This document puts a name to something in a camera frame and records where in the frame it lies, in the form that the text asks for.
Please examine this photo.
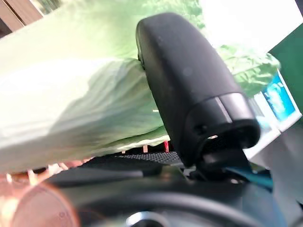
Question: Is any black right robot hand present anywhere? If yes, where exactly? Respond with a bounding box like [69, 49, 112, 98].
[45, 13, 286, 227]

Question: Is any napa cabbage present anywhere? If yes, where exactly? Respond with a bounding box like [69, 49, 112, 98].
[0, 0, 282, 175]

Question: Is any white blue printed box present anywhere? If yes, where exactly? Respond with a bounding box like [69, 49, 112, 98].
[255, 70, 299, 133]

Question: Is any dark green board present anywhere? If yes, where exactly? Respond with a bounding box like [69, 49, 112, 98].
[268, 22, 303, 56]

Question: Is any light wooden display shelf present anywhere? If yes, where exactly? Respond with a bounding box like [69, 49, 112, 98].
[0, 0, 45, 38]

